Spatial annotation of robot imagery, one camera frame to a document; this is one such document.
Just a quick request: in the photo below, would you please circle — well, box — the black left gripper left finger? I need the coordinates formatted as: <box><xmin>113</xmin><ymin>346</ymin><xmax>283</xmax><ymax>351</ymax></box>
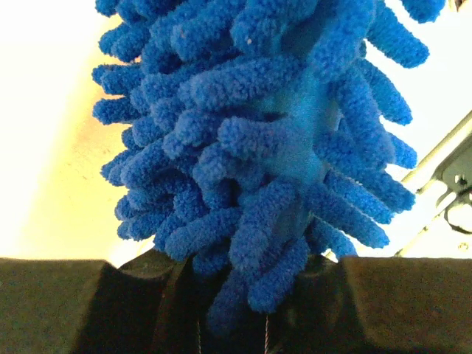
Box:
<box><xmin>1</xmin><ymin>251</ymin><xmax>198</xmax><ymax>353</ymax></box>

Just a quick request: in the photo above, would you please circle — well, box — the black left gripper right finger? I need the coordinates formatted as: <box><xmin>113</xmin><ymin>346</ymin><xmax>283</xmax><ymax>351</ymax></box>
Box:
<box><xmin>269</xmin><ymin>256</ymin><xmax>471</xmax><ymax>353</ymax></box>

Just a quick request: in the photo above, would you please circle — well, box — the blue microfiber duster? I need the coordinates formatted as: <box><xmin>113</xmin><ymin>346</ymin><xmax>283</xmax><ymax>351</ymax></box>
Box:
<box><xmin>92</xmin><ymin>1</ymin><xmax>429</xmax><ymax>336</ymax></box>

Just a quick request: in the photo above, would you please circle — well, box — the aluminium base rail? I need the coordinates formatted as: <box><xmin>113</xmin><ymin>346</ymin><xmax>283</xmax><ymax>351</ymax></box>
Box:
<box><xmin>395</xmin><ymin>114</ymin><xmax>471</xmax><ymax>258</ymax></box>

